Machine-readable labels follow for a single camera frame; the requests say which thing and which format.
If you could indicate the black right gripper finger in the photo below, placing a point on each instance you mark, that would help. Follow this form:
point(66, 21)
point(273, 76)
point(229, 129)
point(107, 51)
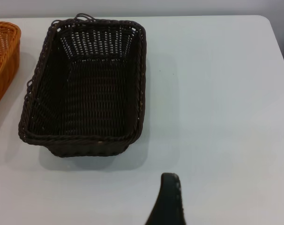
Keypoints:
point(170, 201)

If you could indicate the dark brown woven basket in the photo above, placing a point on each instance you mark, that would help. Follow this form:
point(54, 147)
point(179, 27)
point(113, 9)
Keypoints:
point(97, 105)

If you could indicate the orange woven basket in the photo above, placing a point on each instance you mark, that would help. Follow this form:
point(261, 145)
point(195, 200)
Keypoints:
point(3, 47)

